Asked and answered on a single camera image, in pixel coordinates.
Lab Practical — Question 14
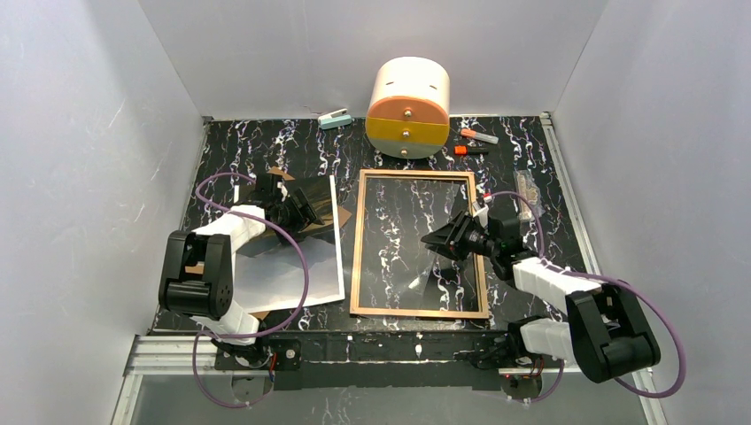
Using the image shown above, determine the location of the brown cardboard backing board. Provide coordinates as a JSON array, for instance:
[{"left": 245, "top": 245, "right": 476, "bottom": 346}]
[{"left": 184, "top": 166, "right": 353, "bottom": 322}]

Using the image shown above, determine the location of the landscape photo print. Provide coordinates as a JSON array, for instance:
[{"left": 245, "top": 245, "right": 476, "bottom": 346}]
[{"left": 234, "top": 175, "right": 351, "bottom": 313}]

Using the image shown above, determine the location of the wooden picture frame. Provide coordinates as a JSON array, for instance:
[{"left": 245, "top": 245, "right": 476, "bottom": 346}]
[{"left": 349, "top": 168, "right": 491, "bottom": 321}]

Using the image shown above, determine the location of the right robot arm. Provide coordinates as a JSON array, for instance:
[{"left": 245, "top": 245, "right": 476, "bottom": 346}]
[{"left": 421, "top": 212, "right": 662, "bottom": 383}]

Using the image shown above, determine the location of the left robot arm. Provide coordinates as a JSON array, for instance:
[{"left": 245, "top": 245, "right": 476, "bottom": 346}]
[{"left": 158, "top": 172, "right": 345, "bottom": 349}]

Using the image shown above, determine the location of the clear bag of clips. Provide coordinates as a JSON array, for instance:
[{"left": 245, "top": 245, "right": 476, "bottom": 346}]
[{"left": 514, "top": 170, "right": 545, "bottom": 221}]

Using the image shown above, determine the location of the orange capped black marker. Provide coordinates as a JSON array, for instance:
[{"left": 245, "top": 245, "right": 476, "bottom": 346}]
[{"left": 453, "top": 145, "right": 489, "bottom": 156}]

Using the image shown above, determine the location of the teal white stapler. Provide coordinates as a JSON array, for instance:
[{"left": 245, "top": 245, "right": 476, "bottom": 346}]
[{"left": 317, "top": 108, "right": 353, "bottom": 130}]

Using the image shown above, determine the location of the orange capped grey marker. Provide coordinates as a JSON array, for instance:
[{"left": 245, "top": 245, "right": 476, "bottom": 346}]
[{"left": 460, "top": 128, "right": 499, "bottom": 144}]

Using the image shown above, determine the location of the round pastel drawer box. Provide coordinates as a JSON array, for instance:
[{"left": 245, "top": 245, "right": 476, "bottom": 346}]
[{"left": 365, "top": 57, "right": 450, "bottom": 159}]

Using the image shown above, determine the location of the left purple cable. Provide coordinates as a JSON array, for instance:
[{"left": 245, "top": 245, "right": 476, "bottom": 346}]
[{"left": 190, "top": 172, "right": 310, "bottom": 409}]

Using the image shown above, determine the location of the purple cable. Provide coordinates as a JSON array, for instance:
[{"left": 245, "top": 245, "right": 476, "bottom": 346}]
[
  {"left": 190, "top": 172, "right": 310, "bottom": 409},
  {"left": 481, "top": 190, "right": 687, "bottom": 405}
]

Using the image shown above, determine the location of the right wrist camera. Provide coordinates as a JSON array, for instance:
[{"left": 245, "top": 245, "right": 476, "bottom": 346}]
[{"left": 472, "top": 194, "right": 494, "bottom": 229}]

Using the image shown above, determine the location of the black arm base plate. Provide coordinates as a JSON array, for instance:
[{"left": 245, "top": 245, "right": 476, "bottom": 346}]
[{"left": 214, "top": 330, "right": 560, "bottom": 398}]

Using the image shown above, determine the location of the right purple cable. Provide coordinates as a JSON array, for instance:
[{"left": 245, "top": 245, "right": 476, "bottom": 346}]
[{"left": 481, "top": 190, "right": 687, "bottom": 405}]

